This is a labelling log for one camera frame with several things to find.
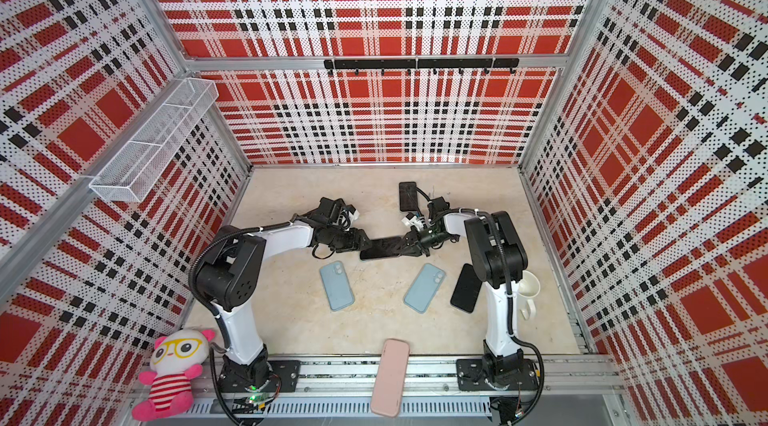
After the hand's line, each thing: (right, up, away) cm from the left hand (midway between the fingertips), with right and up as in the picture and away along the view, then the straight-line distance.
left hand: (365, 249), depth 95 cm
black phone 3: (+31, -11, -6) cm, 34 cm away
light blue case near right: (+19, -11, -6) cm, 23 cm away
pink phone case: (+9, -28, -22) cm, 37 cm away
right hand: (+10, 0, -5) cm, 11 cm away
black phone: (+15, +17, +19) cm, 29 cm away
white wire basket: (-72, +26, -2) cm, 77 cm away
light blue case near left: (-8, -11, -4) cm, 14 cm away
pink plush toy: (-43, -23, -24) cm, 54 cm away
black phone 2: (+5, 0, +1) cm, 5 cm away
